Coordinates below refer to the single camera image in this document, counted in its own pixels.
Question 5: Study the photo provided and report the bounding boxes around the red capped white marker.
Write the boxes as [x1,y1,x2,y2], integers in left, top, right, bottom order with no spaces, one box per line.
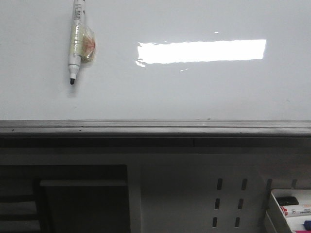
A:
[280,204,311,217]

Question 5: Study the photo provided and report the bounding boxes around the grey aluminium whiteboard frame rail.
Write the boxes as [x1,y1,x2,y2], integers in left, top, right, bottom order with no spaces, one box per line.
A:
[0,119,311,139]

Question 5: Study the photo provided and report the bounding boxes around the black marker cap in tray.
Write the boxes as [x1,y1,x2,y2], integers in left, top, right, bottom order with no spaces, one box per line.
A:
[276,196,299,206]

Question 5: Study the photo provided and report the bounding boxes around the dark chair with slats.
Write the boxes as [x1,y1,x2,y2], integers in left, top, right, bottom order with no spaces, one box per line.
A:
[0,178,54,233]

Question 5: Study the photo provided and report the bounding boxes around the white glossy whiteboard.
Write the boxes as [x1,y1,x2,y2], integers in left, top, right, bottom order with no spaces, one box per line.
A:
[0,0,311,121]

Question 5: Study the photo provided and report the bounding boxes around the white perforated metal panel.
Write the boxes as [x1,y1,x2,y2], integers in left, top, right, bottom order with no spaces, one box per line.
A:
[0,148,311,233]

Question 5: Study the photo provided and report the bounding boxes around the white marker storage tray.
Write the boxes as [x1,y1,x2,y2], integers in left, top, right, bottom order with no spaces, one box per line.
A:
[264,189,311,233]

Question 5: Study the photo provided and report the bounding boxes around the white whiteboard marker with tape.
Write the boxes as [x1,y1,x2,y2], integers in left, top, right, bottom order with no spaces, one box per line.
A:
[68,0,96,85]

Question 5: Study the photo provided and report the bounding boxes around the pink object in tray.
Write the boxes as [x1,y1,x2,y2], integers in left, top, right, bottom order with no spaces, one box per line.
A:
[293,230,311,233]

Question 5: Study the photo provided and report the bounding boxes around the blue capped marker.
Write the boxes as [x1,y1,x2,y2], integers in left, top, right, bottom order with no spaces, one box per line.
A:
[304,220,311,231]

